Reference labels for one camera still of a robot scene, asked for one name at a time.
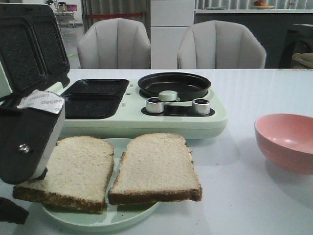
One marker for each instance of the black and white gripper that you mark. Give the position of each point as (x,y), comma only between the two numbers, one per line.
(29,129)

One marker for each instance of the bread slice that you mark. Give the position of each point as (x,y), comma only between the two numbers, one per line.
(78,173)
(156,167)

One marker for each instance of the green breakfast maker lid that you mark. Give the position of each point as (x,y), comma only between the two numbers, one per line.
(32,52)

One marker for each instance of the pink bowl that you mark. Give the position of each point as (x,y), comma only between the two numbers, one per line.
(287,141)

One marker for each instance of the green breakfast maker base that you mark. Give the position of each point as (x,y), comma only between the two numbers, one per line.
(114,108)

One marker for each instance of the light green plate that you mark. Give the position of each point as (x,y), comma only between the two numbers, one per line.
(113,218)

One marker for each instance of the left silver control knob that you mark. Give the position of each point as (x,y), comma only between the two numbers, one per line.
(154,105)

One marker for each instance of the silver control knob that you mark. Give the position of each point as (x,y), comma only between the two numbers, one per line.
(154,105)
(201,106)

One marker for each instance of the left grey upholstered chair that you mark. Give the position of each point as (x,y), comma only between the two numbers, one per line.
(115,44)

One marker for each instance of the grey upholstered chair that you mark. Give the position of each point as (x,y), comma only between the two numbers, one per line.
(220,45)
(115,44)

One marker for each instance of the red barrier tape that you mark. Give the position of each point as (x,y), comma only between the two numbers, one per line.
(107,16)

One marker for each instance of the right silver control knob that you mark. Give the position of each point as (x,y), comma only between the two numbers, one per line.
(201,106)

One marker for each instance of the black round frying pan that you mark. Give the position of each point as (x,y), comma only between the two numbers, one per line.
(188,86)

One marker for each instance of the white cabinet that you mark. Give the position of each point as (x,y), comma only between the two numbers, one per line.
(169,21)

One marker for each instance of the right grey upholstered chair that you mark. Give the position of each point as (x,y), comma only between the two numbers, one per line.
(220,45)

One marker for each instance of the fruit plate on counter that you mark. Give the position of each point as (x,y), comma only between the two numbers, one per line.
(261,5)

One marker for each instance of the grey counter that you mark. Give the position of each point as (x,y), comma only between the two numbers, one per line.
(281,32)

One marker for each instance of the beige cushion at right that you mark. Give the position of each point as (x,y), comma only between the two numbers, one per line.
(306,59)

